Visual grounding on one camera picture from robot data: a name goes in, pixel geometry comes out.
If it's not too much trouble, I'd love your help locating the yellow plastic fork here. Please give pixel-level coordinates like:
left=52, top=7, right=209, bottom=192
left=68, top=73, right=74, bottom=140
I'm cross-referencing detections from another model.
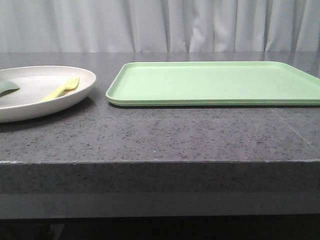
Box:
left=40, top=76, right=80, bottom=102

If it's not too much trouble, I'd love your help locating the beige round plate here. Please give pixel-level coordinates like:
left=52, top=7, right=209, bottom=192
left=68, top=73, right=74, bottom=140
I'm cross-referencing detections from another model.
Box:
left=0, top=65, right=96, bottom=123

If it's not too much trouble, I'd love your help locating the grey pleated curtain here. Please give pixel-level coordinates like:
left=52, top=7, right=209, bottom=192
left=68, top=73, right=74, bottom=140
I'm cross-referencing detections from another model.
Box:
left=0, top=0, right=320, bottom=53

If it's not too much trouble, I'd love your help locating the light green serving tray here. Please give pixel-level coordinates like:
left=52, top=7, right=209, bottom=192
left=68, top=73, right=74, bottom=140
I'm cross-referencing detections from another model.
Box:
left=105, top=61, right=320, bottom=107

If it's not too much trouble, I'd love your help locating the sage green plastic spoon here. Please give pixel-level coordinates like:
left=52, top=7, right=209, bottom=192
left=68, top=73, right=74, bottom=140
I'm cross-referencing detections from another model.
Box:
left=0, top=80, right=20, bottom=97

